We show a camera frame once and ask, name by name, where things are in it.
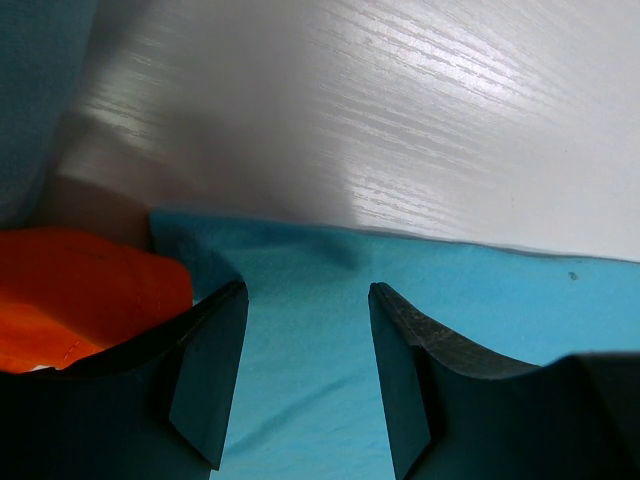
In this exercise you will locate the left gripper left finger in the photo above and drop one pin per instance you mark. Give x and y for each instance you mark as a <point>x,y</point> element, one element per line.
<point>154,407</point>

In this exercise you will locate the grey blue folded shirt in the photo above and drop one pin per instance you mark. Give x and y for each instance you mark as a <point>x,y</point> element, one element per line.
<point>43,44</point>

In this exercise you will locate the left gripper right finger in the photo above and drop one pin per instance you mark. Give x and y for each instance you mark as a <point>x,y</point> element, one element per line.
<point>455,409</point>

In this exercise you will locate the orange t shirt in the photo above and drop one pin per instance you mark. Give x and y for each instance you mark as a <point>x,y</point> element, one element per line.
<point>68,294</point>

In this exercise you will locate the teal t shirt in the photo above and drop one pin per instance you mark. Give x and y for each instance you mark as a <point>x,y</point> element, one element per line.
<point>307,403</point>

